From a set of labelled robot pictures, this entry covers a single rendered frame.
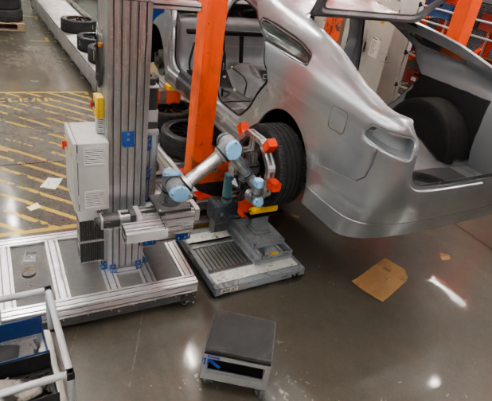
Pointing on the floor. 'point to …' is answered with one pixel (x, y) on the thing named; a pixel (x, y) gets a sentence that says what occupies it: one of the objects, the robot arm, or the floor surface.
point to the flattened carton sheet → (381, 279)
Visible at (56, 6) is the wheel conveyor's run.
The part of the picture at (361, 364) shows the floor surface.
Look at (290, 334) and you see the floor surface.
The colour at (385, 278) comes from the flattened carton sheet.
